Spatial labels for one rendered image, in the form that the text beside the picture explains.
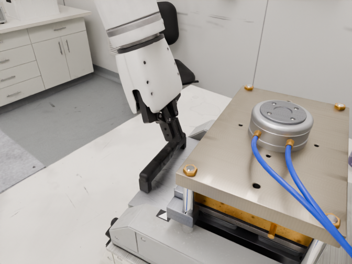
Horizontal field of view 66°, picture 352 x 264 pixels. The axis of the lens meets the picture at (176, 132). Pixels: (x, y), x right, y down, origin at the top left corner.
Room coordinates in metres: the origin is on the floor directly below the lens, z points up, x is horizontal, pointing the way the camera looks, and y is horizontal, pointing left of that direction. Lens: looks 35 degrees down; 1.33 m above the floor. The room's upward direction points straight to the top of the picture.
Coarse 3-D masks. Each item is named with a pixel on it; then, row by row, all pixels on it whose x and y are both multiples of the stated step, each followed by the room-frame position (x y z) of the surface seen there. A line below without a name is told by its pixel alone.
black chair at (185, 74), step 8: (160, 8) 2.26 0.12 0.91; (168, 8) 2.28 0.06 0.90; (168, 16) 2.27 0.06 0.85; (176, 16) 2.29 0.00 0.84; (168, 24) 2.25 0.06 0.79; (176, 24) 2.27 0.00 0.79; (160, 32) 2.21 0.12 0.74; (168, 32) 2.23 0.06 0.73; (176, 32) 2.25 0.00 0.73; (168, 40) 2.22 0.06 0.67; (176, 40) 2.27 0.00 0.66; (176, 64) 2.15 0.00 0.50; (184, 72) 1.99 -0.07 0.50; (192, 72) 2.00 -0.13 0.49; (184, 80) 1.91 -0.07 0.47; (192, 80) 1.93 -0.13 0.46
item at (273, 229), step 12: (204, 204) 0.25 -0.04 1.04; (216, 204) 0.24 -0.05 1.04; (216, 216) 0.24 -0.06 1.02; (228, 216) 0.23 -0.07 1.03; (240, 216) 0.22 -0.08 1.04; (252, 216) 0.22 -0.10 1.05; (252, 228) 0.22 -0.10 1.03; (264, 228) 0.21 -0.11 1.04; (276, 228) 0.20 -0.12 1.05; (288, 228) 0.20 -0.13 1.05; (276, 240) 0.20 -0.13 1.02; (288, 240) 0.20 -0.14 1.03; (300, 240) 0.19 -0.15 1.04
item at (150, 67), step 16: (128, 48) 0.38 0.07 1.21; (144, 48) 0.38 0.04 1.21; (160, 48) 0.41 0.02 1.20; (128, 64) 0.37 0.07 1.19; (144, 64) 0.37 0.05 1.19; (160, 64) 0.39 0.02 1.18; (128, 80) 0.37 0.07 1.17; (144, 80) 0.36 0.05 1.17; (160, 80) 0.38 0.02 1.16; (176, 80) 0.42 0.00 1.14; (128, 96) 0.37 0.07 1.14; (144, 96) 0.35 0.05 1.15; (160, 96) 0.37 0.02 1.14
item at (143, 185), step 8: (184, 136) 0.45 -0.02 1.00; (168, 144) 0.42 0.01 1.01; (176, 144) 0.42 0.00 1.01; (184, 144) 0.45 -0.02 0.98; (160, 152) 0.39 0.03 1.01; (168, 152) 0.39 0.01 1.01; (152, 160) 0.37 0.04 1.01; (160, 160) 0.37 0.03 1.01; (168, 160) 0.39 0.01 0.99; (144, 168) 0.35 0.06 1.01; (152, 168) 0.35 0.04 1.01; (160, 168) 0.36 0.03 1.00; (144, 176) 0.33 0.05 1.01; (152, 176) 0.34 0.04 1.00; (144, 184) 0.33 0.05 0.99
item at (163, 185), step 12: (192, 144) 0.47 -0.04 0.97; (180, 156) 0.43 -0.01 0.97; (168, 168) 0.39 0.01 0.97; (156, 180) 0.36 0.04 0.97; (168, 180) 0.36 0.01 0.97; (144, 192) 0.33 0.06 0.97; (156, 192) 0.33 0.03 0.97; (168, 192) 0.33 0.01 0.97; (132, 204) 0.30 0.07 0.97; (156, 204) 0.30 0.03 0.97
